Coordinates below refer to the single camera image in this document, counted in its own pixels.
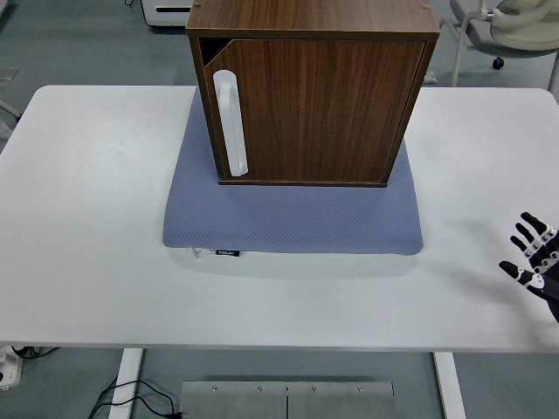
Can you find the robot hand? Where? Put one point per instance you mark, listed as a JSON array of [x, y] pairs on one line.
[[546, 275]]

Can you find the brown wooden cabinet door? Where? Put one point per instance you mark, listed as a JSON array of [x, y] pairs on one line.
[[327, 113]]

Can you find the brown wooden cabinet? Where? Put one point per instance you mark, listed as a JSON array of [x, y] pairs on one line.
[[305, 17]]

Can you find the white table leg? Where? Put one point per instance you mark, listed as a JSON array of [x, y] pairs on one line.
[[450, 384], [126, 371]]

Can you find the white office chair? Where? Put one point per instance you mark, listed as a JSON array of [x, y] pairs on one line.
[[476, 30]]

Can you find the blue mesh cushion mat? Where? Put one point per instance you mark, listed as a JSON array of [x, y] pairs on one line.
[[284, 218]]

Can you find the black brand label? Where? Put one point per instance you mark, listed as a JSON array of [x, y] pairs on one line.
[[228, 252]]

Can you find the grey metal plate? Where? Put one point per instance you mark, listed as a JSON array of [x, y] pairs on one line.
[[244, 401]]

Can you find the white care label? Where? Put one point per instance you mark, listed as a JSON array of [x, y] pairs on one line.
[[202, 253]]

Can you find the white appliance with slot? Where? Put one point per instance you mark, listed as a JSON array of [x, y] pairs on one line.
[[168, 15]]

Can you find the white power strip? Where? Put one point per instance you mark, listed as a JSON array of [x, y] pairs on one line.
[[9, 368]]

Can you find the white stand leg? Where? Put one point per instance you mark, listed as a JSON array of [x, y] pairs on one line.
[[11, 109]]

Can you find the clear plastic panel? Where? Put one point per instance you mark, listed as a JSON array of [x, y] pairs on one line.
[[8, 73]]

